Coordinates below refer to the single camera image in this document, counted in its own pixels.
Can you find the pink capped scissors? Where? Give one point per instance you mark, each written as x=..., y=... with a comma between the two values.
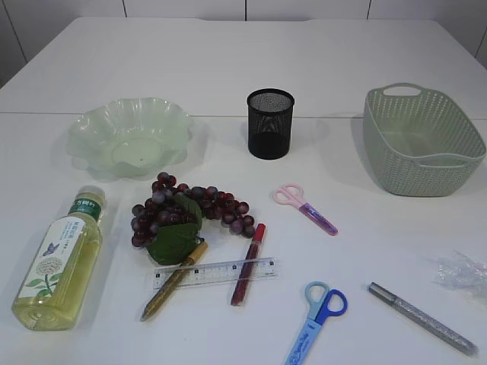
x=293, y=195

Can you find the purple artificial grape bunch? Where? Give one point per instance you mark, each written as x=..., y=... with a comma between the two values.
x=168, y=224

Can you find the green tea plastic bottle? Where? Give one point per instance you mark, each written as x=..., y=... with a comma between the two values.
x=52, y=293

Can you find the clear plastic sheet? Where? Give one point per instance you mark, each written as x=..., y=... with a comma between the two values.
x=460, y=272

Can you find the black mesh pen holder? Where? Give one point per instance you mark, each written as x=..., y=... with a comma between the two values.
x=270, y=113

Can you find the transparent plastic ruler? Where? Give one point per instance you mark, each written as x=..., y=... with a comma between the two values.
x=214, y=273

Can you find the gold glitter pen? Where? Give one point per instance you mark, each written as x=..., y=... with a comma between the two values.
x=168, y=287

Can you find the red glitter pen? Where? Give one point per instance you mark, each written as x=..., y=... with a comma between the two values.
x=240, y=289

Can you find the light green wavy plate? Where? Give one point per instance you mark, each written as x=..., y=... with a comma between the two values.
x=129, y=138

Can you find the green woven plastic basket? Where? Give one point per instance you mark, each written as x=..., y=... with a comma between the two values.
x=421, y=145

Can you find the silver glitter pen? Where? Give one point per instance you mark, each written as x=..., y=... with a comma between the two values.
x=428, y=323

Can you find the blue capped scissors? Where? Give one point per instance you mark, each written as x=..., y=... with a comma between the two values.
x=318, y=313

